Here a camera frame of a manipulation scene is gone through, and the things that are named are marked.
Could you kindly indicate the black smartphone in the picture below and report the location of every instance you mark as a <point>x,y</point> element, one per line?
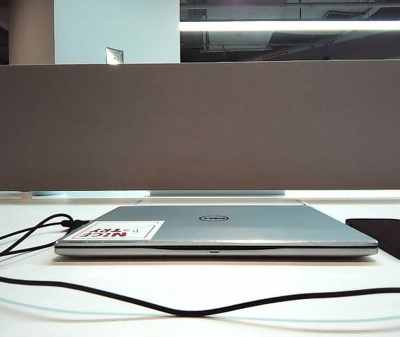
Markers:
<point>389,238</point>

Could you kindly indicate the brown desk divider panel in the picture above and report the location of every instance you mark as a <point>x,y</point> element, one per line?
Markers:
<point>203,126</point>

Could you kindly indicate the silver Dell laptop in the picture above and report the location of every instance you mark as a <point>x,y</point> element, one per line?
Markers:
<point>221,231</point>

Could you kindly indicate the white NICE TRY sticker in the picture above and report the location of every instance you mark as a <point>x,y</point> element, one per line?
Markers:
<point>116,230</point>

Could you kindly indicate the white ceiling light strip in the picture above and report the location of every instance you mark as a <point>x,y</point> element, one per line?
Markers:
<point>291,25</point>

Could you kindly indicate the beige round column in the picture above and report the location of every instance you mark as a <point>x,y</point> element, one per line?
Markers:
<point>31,31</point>

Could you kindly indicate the silver wall plate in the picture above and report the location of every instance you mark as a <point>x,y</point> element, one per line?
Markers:
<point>114,55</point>

